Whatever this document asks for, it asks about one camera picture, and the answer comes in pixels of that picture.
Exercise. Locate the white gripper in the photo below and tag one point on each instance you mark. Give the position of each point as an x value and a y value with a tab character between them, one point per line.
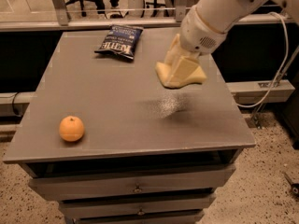
198	34

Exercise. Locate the yellow sponge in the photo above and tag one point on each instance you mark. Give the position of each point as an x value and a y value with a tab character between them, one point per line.
185	74

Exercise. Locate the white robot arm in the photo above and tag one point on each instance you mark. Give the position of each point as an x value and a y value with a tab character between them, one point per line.
222	15

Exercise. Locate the blue kettle chips bag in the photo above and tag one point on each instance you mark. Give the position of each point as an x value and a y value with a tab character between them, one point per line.
121	40

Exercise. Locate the grey drawer cabinet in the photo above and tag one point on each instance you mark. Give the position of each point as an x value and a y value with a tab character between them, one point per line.
132	123

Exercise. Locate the orange fruit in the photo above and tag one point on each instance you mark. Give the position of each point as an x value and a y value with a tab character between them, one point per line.
71	129

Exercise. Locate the middle grey drawer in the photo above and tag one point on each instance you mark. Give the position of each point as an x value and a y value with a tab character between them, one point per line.
138	206

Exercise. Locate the grey drawer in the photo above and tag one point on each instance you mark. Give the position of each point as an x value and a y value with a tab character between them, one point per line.
175	217
151	181
138	206

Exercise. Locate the bottom grey drawer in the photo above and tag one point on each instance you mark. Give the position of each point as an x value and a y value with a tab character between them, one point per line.
175	217

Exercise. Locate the top grey drawer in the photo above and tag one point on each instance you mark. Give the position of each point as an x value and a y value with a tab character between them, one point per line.
151	181

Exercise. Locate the black caster wheel at right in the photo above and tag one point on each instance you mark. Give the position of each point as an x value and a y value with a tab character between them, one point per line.
293	180

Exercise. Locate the metal window rail frame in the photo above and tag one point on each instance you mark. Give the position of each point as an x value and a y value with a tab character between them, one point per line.
54	15

